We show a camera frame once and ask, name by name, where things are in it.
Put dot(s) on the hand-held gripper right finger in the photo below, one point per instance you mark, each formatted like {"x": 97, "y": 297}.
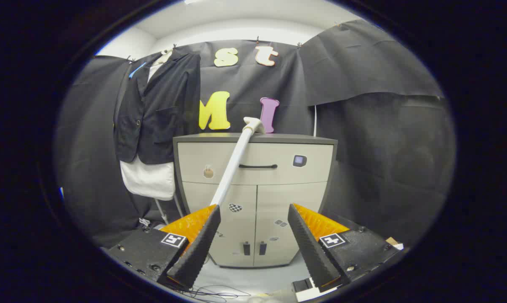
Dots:
{"x": 312, "y": 252}

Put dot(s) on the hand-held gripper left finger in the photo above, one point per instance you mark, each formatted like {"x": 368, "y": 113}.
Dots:
{"x": 198, "y": 252}

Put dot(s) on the white shirt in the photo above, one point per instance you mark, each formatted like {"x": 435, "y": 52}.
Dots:
{"x": 148, "y": 181}

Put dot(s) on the white garment steamer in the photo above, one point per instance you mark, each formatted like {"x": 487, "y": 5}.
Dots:
{"x": 236, "y": 162}

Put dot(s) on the black suit jacket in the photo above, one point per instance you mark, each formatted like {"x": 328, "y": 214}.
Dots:
{"x": 160, "y": 118}

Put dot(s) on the white garment stand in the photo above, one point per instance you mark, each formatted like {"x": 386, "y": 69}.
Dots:
{"x": 161, "y": 210}

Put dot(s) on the beige cabinet with dark top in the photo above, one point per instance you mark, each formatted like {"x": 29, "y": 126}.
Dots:
{"x": 278, "y": 198}

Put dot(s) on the cardboard box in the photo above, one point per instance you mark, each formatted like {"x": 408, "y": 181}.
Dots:
{"x": 394, "y": 243}

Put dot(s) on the black backdrop cloth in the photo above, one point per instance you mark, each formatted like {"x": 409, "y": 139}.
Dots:
{"x": 362, "y": 147}

